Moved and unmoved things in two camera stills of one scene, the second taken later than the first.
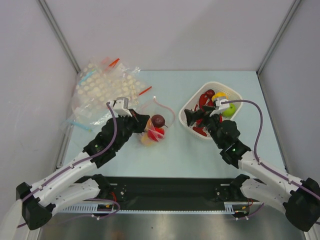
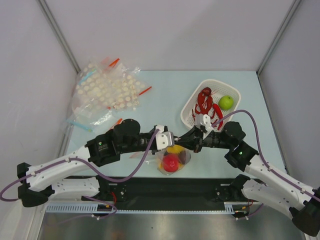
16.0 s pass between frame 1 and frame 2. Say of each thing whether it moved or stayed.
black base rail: stayed
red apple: moved
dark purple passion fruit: moved
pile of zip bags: stayed
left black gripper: moved
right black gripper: moved
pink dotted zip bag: moved
